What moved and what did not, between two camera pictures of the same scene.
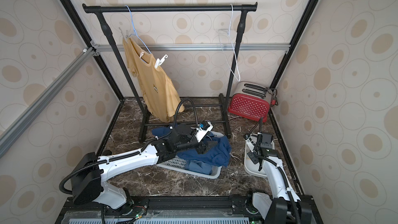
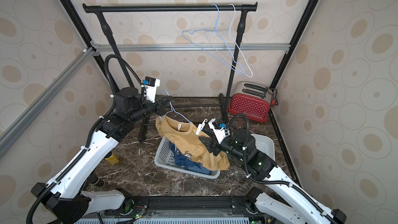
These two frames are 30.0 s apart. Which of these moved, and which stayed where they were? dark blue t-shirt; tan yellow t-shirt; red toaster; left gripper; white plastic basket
Moved: tan yellow t-shirt; dark blue t-shirt; left gripper
Stayed: red toaster; white plastic basket
